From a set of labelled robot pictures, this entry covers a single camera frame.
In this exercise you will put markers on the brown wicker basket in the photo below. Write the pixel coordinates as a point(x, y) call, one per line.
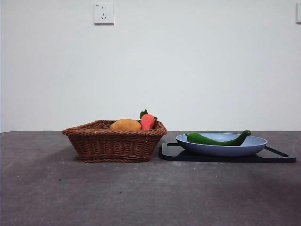
point(113, 146)

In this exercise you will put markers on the orange carrot with green top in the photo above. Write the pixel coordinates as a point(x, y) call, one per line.
point(147, 122)

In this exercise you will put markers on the light blue round plate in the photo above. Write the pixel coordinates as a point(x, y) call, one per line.
point(223, 151)

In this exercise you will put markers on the long green pepper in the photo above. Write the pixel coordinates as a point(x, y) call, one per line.
point(211, 140)

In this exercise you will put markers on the white wall plate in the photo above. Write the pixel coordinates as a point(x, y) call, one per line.
point(298, 13)

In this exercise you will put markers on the black rectangular tray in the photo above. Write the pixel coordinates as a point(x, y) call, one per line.
point(171, 154)

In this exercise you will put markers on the white wall power socket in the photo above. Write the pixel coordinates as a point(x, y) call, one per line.
point(104, 13)

